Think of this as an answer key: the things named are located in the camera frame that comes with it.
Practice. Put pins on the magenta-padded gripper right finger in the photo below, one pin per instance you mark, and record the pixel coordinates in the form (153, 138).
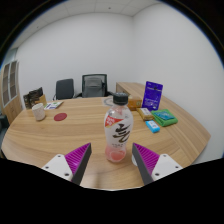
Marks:
(146, 159)

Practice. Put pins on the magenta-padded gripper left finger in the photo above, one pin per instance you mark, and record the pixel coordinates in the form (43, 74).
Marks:
(78, 159)

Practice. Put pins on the clear bottle with pink drink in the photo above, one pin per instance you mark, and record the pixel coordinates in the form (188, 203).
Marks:
(118, 133)

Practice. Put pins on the small light blue box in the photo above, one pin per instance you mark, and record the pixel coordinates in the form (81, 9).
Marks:
(152, 126)

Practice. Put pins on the green folded cloth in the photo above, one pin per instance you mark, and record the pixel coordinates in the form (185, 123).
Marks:
(166, 122)

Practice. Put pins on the small yellow-brown box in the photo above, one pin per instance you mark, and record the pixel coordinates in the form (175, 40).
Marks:
(145, 114)

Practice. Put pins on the flat round red coaster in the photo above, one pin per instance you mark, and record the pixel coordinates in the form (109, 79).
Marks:
(60, 117)

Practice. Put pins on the teal packet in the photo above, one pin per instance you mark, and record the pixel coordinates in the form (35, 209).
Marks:
(165, 115)

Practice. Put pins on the orange-brown cardboard box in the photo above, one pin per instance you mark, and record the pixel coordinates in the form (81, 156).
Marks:
(135, 103)

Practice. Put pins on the white printed leaflet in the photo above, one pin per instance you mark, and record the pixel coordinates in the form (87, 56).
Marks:
(53, 105)

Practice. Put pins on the white patterned paper cup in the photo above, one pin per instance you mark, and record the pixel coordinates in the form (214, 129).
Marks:
(38, 112)

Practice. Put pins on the purple upright package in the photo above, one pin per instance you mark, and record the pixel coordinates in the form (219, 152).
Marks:
(152, 96)

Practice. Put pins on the dark brown printed box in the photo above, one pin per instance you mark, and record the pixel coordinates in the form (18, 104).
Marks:
(36, 101)

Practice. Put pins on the dark office chair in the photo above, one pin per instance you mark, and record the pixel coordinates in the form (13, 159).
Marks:
(64, 88)

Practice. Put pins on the grey mesh office chair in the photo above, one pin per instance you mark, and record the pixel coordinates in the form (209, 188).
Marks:
(94, 86)

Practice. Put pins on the black open tray box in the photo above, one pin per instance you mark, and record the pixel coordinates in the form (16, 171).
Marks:
(36, 92)

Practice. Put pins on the black chair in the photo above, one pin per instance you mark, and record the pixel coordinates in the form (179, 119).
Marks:
(3, 123)

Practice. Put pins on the wooden shelf cabinet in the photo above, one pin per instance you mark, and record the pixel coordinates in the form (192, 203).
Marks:
(11, 90)

